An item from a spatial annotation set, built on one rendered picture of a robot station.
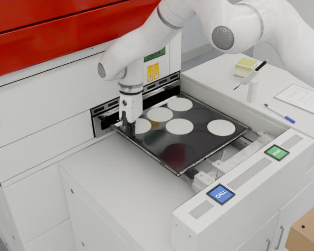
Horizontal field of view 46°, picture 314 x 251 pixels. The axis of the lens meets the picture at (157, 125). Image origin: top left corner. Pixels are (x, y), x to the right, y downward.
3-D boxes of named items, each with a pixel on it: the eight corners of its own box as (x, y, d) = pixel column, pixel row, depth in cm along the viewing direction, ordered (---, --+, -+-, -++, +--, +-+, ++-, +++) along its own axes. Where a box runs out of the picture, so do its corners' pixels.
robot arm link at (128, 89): (136, 88, 116) (136, 96, 117) (147, 79, 123) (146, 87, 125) (112, 83, 118) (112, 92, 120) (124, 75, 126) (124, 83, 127)
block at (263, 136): (256, 139, 131) (257, 133, 129) (262, 135, 133) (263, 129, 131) (275, 150, 126) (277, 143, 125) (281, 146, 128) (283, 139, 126)
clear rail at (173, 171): (108, 127, 137) (108, 124, 136) (111, 125, 138) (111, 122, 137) (178, 178, 114) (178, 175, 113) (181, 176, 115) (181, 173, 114)
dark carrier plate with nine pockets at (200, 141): (113, 125, 137) (113, 124, 136) (180, 93, 155) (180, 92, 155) (178, 172, 116) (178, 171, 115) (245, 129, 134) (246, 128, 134)
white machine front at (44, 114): (-1, 185, 122) (-39, 78, 99) (176, 99, 166) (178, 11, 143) (3, 189, 121) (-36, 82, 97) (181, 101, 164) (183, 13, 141)
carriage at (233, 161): (191, 189, 115) (191, 183, 114) (260, 142, 135) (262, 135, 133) (210, 204, 110) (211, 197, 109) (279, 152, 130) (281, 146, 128)
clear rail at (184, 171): (175, 176, 115) (175, 173, 114) (248, 129, 135) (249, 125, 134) (178, 178, 114) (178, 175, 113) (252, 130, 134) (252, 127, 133)
